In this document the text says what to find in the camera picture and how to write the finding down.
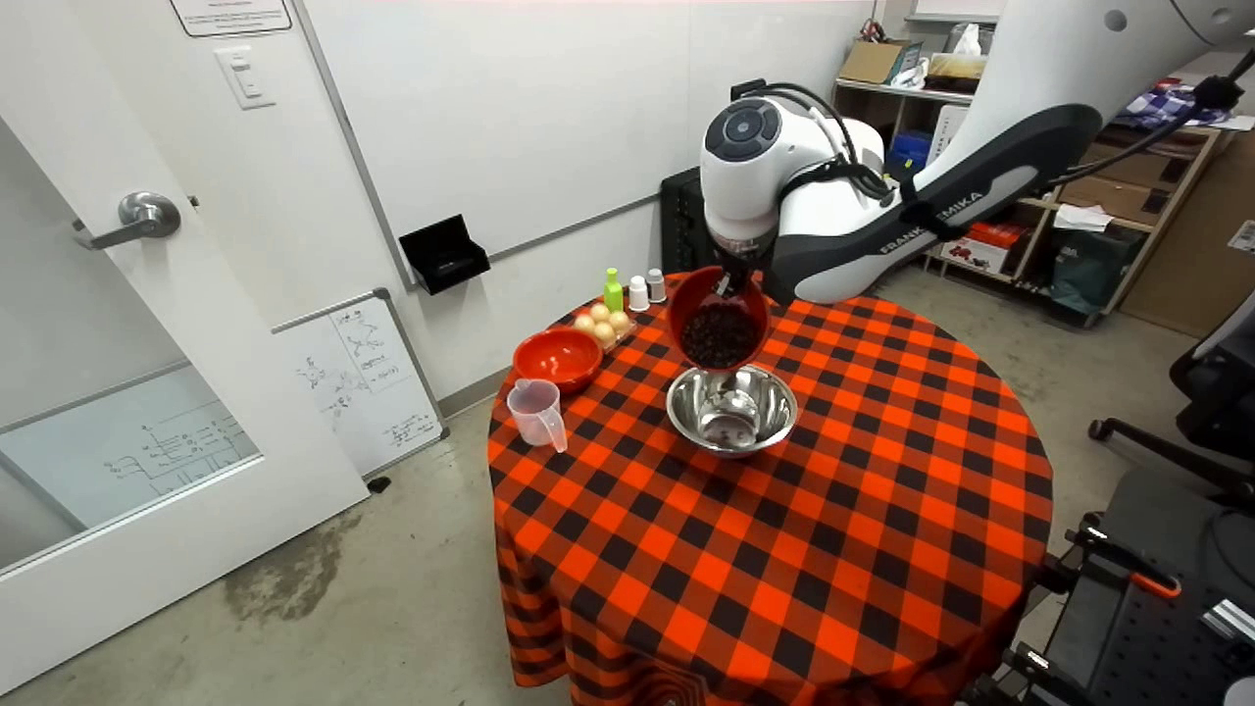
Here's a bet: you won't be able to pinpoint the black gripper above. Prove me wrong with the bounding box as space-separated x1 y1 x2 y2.
714 240 784 315

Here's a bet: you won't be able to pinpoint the dark coffee beans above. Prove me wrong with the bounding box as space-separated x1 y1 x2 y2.
683 299 771 434

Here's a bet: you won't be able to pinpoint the orange bowl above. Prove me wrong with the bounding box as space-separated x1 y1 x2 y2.
509 325 609 397
663 261 773 374

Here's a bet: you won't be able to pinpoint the silver metal dish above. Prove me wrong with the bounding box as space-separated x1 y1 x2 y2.
663 362 803 459

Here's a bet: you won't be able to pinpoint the black suitcase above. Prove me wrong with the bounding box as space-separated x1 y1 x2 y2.
656 73 776 276

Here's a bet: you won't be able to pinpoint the carton of eggs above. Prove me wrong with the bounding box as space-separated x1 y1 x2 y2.
571 299 639 352

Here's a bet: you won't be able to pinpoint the clear plastic measuring cup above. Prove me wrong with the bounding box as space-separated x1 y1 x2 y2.
504 378 575 459

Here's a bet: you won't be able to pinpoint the small cardboard box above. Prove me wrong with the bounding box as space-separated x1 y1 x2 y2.
836 35 909 90

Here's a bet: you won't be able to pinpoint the orange black plaid tablecloth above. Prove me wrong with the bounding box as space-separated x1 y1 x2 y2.
484 269 1061 706

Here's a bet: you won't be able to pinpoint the teal storage bin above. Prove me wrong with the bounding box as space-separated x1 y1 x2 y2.
1045 226 1118 323

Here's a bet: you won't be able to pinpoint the small leaning whiteboard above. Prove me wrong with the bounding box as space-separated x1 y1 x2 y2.
271 290 446 481

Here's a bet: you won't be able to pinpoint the large brown cardboard panel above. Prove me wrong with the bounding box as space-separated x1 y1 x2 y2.
1121 149 1255 338

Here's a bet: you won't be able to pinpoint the black office chair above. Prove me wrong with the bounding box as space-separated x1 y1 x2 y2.
1088 290 1255 504

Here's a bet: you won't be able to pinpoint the white door sign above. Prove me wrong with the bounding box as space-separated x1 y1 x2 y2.
169 0 300 38

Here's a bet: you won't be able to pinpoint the white door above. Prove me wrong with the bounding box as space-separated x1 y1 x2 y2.
0 0 372 697

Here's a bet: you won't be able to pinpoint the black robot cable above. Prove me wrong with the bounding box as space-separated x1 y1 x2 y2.
763 73 1255 213

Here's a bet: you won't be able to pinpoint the large wall whiteboard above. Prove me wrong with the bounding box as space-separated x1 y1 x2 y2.
290 0 878 293

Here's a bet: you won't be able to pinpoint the black wall holder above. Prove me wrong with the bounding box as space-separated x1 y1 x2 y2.
398 213 493 299

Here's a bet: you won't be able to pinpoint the black clamp orange handle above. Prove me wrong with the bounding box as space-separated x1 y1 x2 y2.
1070 514 1189 603
999 638 1092 706

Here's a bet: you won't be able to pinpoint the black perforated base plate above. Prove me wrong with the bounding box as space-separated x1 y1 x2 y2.
1005 461 1255 706

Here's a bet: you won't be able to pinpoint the white light switch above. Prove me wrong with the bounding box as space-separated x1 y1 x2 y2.
214 44 279 115

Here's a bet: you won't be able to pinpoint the silver door handle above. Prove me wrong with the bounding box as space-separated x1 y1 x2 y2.
70 187 186 255

